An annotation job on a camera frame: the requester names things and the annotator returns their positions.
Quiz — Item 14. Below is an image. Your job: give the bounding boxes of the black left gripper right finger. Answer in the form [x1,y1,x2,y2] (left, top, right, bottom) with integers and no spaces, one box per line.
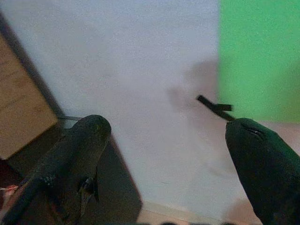
[225,117,300,225]

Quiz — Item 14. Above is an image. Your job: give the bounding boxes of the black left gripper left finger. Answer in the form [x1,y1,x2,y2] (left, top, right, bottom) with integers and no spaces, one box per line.
[0,114,112,225]

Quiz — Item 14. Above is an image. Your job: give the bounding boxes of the brown cardboard box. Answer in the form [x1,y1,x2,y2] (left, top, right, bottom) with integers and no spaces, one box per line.
[0,32,59,160]

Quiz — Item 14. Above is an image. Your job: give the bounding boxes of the crossed black tape strips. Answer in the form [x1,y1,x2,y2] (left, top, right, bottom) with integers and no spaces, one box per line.
[196,94,235,122]

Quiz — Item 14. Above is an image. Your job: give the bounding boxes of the green wall sheet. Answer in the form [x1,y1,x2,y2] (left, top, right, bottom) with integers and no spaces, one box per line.
[217,0,300,122]

